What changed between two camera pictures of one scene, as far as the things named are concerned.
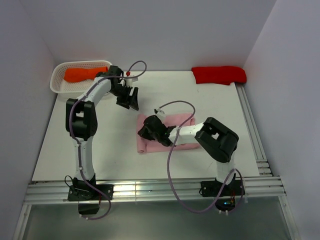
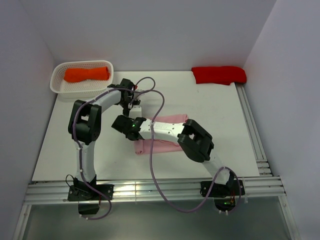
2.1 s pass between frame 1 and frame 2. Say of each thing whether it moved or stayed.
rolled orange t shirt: stayed
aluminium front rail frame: stayed
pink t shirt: stayed
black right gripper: moved
